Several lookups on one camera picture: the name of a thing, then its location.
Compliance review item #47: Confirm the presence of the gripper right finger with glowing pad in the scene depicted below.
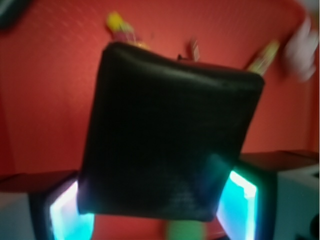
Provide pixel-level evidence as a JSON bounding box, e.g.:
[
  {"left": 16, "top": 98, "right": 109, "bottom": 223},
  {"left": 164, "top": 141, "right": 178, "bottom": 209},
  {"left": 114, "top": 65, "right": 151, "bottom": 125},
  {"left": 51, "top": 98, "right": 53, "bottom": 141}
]
[{"left": 216, "top": 150, "right": 320, "bottom": 240}]

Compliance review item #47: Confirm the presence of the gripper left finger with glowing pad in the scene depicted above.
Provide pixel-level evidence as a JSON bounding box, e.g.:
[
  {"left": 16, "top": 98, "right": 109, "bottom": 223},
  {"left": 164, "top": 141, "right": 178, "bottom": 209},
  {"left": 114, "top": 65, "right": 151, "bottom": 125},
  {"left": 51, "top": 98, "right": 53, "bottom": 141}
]
[{"left": 0, "top": 170, "right": 95, "bottom": 240}]

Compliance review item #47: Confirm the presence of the black box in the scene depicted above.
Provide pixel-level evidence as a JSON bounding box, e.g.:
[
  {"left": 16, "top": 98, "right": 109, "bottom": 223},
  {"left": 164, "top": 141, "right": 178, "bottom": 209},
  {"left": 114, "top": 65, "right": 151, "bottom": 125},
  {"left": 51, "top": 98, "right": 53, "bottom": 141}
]
[{"left": 77, "top": 42, "right": 264, "bottom": 222}]

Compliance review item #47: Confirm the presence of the green golf ball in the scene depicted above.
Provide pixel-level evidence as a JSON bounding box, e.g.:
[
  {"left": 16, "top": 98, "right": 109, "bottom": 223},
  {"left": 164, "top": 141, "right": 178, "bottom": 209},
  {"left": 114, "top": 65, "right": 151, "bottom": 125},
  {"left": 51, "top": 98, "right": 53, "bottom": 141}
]
[{"left": 165, "top": 220, "right": 206, "bottom": 240}]

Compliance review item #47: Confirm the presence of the red plastic tray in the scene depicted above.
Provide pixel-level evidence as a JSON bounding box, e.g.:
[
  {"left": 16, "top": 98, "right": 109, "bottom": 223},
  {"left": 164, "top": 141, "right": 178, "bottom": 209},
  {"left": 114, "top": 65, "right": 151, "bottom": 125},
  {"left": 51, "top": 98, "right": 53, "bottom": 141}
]
[{"left": 0, "top": 0, "right": 319, "bottom": 240}]

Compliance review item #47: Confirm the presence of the pink plush toy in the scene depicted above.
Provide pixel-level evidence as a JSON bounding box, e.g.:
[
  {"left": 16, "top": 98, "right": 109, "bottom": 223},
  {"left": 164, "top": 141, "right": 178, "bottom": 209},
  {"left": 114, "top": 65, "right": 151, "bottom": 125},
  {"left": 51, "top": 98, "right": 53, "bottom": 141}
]
[{"left": 283, "top": 16, "right": 320, "bottom": 82}]

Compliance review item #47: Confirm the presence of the silver key bunch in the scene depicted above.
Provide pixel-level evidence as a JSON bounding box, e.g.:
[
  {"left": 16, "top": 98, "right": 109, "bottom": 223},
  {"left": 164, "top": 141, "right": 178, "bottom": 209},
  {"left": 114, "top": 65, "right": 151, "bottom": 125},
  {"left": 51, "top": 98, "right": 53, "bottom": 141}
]
[{"left": 177, "top": 38, "right": 200, "bottom": 62}]

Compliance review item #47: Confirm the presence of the dark green cylinder toy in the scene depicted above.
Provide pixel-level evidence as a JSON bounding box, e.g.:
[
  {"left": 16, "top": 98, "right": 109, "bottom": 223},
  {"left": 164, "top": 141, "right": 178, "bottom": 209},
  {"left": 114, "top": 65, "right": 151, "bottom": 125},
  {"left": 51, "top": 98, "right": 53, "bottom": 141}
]
[{"left": 0, "top": 0, "right": 32, "bottom": 31}]

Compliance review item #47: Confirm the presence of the multicolour twisted rope toy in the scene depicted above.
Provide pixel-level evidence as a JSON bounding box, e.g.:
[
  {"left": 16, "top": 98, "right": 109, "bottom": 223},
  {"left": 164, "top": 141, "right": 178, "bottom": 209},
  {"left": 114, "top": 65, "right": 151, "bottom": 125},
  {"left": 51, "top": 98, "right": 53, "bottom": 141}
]
[{"left": 105, "top": 11, "right": 280, "bottom": 76}]

